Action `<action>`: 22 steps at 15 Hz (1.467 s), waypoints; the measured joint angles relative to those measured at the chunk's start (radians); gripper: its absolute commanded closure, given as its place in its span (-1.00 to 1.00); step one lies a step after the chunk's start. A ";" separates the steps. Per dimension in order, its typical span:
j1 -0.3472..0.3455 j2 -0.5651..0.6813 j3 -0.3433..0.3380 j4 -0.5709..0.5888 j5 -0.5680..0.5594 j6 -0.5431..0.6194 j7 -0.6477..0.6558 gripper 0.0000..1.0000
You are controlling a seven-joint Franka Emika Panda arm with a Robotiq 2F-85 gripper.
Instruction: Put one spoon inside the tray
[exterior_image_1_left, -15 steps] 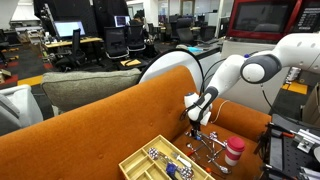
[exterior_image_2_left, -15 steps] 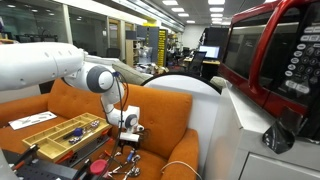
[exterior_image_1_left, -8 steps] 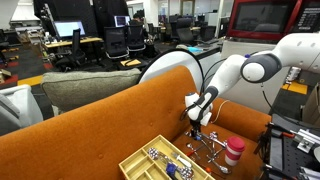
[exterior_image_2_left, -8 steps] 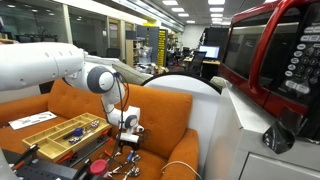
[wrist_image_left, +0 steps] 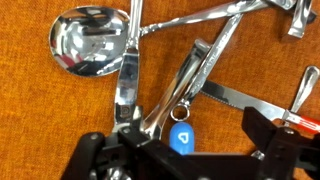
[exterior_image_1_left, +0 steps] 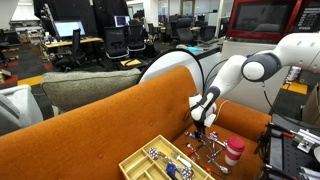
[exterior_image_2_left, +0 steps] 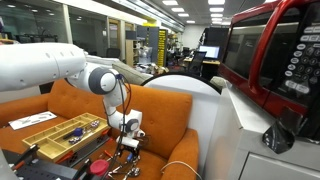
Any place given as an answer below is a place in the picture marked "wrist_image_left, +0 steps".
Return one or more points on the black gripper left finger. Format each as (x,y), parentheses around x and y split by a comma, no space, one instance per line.
(93,150)

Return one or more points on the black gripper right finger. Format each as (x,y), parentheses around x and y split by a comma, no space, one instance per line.
(256,128)

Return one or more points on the orange fabric sofa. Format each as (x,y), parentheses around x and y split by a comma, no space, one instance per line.
(33,116)

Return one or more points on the engraved silver cutlery piece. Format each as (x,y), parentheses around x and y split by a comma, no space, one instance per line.
(216,50)

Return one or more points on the plain silver cutlery piece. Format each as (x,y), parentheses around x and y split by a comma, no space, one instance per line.
(173,90)

